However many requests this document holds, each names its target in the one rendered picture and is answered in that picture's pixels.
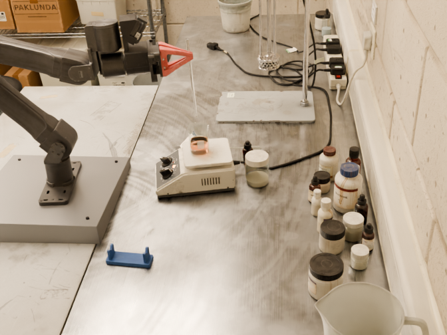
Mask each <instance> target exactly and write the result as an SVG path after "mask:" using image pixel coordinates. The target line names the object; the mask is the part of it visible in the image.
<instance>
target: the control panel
mask: <svg viewBox="0 0 447 335"><path fill-rule="evenodd" d="M166 158H172V161H175V162H174V163H172V162H171V164H170V165H168V166H166V167H162V161H161V160H160V161H159V162H158V163H156V189H157V188H159V187H160V186H162V185H164V184H165V183H167V182H169V181H170V180H172V179H174V178H175V177H177V176H178V175H180V160H179V152H178V150H176V151H175V152H174V153H172V154H170V155H169V156H167V157H166ZM174 165H175V167H173V166H174ZM166 168H170V169H172V170H173V174H172V175H171V176H170V177H169V178H168V179H163V178H162V175H161V174H160V172H159V171H160V170H162V169H166Z"/></svg>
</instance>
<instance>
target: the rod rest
mask: <svg viewBox="0 0 447 335"><path fill-rule="evenodd" d="M107 253H108V256H107V258H106V264H108V265H121V266H129V267H143V268H150V266H151V264H152V261H153V259H154V256H153V255H151V254H150V252H149V247H146V248H145V253H128V252H120V251H115V250H114V244H113V243H111V244H110V250H107Z"/></svg>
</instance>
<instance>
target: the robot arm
mask: <svg viewBox="0 0 447 335"><path fill-rule="evenodd" d="M119 22H120V30H121V33H122V41H123V45H124V54H123V52H122V51H119V50H120V49H121V48H122V43H121V39H120V31H119V27H118V20H116V19H101V20H98V21H89V22H88V23H87V24H86V26H85V27H84V33H85V37H86V43H87V47H88V48H87V51H88V52H84V51H79V50H76V49H71V48H69V49H68V50H67V49H62V48H57V47H54V48H53V47H46V46H42V45H36V44H33V43H28V42H25V41H19V40H16V39H11V38H8V37H4V36H1V35H0V64H6V65H9V66H15V67H18V68H24V69H27V70H32V71H35V72H40V73H43V74H47V75H48V76H50V77H53V78H58V79H59V81H60V82H65V83H69V84H74V85H82V84H84V83H86V82H87V81H88V80H95V78H96V77H97V75H98V73H99V71H100V75H102V76H103V77H104V78H105V79H109V78H119V77H125V76H126V74H127V76H135V75H141V74H151V79H152V82H157V81H158V77H157V74H160V77H165V76H168V75H169V74H171V73H172V72H174V71H175V70H176V69H178V68H180V67H181V66H182V65H184V64H186V63H187V62H190V61H191V60H193V53H192V52H191V51H190V53H189V52H187V50H184V49H180V48H178V47H175V46H172V45H169V44H167V43H163V42H156V45H153V41H152V39H150V40H146V41H140V39H141V38H142V33H143V31H144V29H145V28H146V24H147V22H148V21H147V19H146V18H144V17H142V16H141V15H139V14H135V13H133V14H127V15H120V18H119ZM139 41H140V42H139ZM117 51H119V52H117ZM167 55H180V56H184V57H182V58H180V59H178V60H174V61H172V62H168V61H167ZM0 111H2V112H3V113H4V114H6V115H7V116H8V117H10V119H12V120H13V121H15V122H16V123H17V124H18V125H20V126H21V127H22V128H23V129H25V130H26V131H27V132H28V133H29V134H30V135H31V136H32V137H33V139H34V140H36V141H37V142H38V143H40V145H39V147H40V148H41V149H42V150H44V151H45V152H46V153H47V155H46V156H45V157H44V165H45V169H46V173H47V178H46V184H45V186H44V189H43V191H42V193H41V196H40V198H39V205H40V206H49V205H66V204H68V203H69V201H70V198H71V195H72V192H73V189H74V187H75V183H76V180H77V177H78V175H79V172H80V169H81V166H82V164H81V161H71V159H70V154H71V152H72V150H73V148H74V146H75V144H76V142H77V140H78V134H77V132H76V130H75V129H74V128H73V127H72V126H71V125H70V124H68V123H67V122H66V121H64V120H63V119H62V118H61V119H60V120H57V119H56V118H55V117H54V116H52V115H50V114H48V113H46V112H45V111H44V110H42V109H40V108H39V107H38V106H37V105H36V104H34V103H33V102H31V101H30V100H29V99H28V98H27V97H25V96H24V95H23V94H21V93H20V92H19V91H18V90H17V89H15V88H14V87H13V86H11V85H10V84H9V83H8V82H7V81H6V80H5V79H4V78H3V77H2V76H1V75H0Z"/></svg>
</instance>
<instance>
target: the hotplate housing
mask: <svg viewBox="0 0 447 335"><path fill-rule="evenodd" d="M178 152H179V160H180V175H178V176H177V177H175V178H174V179H172V180H170V181H169V182H167V183H165V184H164V185H162V186H160V187H159V188H157V189H156V195H158V198H163V197H175V196H181V195H193V194H201V193H213V192H220V191H232V190H235V167H234V165H238V164H240V161H236V160H233V163H232V164H230V165H225V166H212V167H199V168H193V169H186V168H185V167H184V157H183V149H182V148H179V149H178ZM155 178H156V165H155Z"/></svg>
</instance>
